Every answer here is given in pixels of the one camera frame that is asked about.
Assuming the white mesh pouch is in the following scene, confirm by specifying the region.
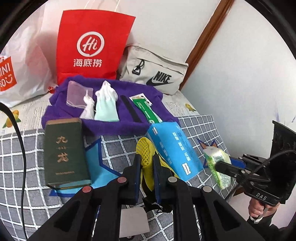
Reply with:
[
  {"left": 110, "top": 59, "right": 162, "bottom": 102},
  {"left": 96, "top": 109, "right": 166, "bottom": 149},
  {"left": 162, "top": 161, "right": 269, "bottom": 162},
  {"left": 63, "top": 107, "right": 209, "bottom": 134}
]
[{"left": 66, "top": 80, "right": 93, "bottom": 109}]

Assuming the fruit print newspaper sheet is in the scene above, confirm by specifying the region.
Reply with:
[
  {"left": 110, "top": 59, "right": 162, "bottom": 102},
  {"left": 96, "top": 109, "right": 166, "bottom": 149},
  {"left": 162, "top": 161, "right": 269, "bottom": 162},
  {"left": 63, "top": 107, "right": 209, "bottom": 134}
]
[{"left": 11, "top": 87, "right": 198, "bottom": 136}]

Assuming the white Miniso plastic bag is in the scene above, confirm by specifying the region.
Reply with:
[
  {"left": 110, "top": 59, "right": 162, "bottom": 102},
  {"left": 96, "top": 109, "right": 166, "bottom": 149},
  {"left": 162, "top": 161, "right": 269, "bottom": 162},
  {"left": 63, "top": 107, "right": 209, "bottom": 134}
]
[{"left": 0, "top": 0, "right": 61, "bottom": 108}]

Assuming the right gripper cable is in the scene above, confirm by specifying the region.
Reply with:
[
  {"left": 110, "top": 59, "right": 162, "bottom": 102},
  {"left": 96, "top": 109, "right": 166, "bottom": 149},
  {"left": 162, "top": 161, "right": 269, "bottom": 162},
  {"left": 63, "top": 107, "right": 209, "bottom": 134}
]
[{"left": 227, "top": 149, "right": 296, "bottom": 202}]

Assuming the white cotton glove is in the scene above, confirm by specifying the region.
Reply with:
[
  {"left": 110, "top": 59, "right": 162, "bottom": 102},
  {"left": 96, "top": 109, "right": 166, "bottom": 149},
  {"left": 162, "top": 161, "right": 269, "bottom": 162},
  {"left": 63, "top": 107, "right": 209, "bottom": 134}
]
[{"left": 80, "top": 90, "right": 95, "bottom": 120}]

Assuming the white translucent card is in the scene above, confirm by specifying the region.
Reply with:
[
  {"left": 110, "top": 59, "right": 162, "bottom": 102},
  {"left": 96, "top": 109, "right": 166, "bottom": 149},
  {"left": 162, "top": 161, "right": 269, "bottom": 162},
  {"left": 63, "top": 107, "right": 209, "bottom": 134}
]
[{"left": 119, "top": 207, "right": 150, "bottom": 238}]

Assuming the green tissue packet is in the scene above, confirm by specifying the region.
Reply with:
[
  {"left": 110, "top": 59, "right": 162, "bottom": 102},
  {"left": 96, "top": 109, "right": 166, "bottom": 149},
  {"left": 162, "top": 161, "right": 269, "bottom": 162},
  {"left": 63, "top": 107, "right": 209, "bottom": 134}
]
[{"left": 203, "top": 146, "right": 231, "bottom": 190}]

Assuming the green wet wipe packet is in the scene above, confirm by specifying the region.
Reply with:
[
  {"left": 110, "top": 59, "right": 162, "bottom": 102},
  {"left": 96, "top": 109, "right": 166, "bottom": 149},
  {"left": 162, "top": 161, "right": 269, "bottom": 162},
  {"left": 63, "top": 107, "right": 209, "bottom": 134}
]
[{"left": 132, "top": 99, "right": 163, "bottom": 124}]

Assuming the mint green cloth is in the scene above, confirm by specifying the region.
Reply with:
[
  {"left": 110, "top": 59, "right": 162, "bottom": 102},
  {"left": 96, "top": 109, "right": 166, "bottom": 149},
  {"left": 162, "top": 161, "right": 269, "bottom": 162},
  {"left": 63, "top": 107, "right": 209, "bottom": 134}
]
[{"left": 94, "top": 81, "right": 119, "bottom": 122}]

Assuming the beige Nike bag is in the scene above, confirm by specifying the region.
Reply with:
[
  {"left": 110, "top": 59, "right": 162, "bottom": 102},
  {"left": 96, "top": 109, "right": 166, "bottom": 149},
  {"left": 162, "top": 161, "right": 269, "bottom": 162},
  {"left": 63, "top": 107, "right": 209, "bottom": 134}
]
[{"left": 118, "top": 44, "right": 189, "bottom": 95}]

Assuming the red Haidilao paper bag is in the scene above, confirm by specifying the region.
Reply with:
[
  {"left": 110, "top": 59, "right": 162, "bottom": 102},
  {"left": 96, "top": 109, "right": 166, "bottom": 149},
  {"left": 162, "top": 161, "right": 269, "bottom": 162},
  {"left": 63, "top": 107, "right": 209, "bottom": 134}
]
[{"left": 56, "top": 9, "right": 135, "bottom": 85}]

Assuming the brown wooden door frame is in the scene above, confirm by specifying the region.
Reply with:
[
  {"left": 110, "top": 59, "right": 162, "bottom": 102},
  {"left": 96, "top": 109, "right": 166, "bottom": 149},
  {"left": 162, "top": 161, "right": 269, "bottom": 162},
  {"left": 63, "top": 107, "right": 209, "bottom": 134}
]
[{"left": 179, "top": 0, "right": 234, "bottom": 90}]

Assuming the orange print sachet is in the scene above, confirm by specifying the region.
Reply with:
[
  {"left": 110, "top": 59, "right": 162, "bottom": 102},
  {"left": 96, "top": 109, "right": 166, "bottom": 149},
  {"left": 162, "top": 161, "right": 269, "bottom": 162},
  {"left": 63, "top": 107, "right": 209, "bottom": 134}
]
[{"left": 129, "top": 93, "right": 152, "bottom": 106}]

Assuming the purple fleece towel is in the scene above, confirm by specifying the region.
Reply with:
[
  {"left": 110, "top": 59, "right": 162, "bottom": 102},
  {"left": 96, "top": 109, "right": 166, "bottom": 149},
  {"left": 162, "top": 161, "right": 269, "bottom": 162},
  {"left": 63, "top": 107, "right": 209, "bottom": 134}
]
[{"left": 42, "top": 75, "right": 179, "bottom": 136}]

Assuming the grey checked tablecloth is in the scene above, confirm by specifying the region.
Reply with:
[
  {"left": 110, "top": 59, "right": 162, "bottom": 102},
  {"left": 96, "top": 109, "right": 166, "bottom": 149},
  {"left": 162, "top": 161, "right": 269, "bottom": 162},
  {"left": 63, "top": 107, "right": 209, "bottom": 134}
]
[{"left": 0, "top": 114, "right": 236, "bottom": 241}]

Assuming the yellow mesh pouch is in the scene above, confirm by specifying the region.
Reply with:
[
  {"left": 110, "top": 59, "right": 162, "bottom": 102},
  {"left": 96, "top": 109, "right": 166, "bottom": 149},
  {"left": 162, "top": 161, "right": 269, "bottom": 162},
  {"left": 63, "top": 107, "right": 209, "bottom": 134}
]
[{"left": 135, "top": 136, "right": 183, "bottom": 214}]

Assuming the black cable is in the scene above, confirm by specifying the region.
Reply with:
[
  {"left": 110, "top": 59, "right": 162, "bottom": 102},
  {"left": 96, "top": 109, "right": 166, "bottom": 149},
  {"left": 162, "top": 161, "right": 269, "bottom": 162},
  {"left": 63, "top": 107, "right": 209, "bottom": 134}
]
[{"left": 0, "top": 101, "right": 28, "bottom": 240}]

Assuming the blue tissue pack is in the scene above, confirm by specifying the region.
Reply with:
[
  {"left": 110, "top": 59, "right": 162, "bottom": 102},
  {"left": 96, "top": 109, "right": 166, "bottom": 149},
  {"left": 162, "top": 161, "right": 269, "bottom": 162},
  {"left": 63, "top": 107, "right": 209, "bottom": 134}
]
[{"left": 145, "top": 122, "right": 203, "bottom": 181}]

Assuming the person right hand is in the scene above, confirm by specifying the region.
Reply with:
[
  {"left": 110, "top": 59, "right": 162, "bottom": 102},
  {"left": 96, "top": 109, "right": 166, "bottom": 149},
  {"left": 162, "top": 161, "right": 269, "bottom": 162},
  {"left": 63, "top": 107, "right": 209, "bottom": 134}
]
[{"left": 248, "top": 198, "right": 280, "bottom": 218}]

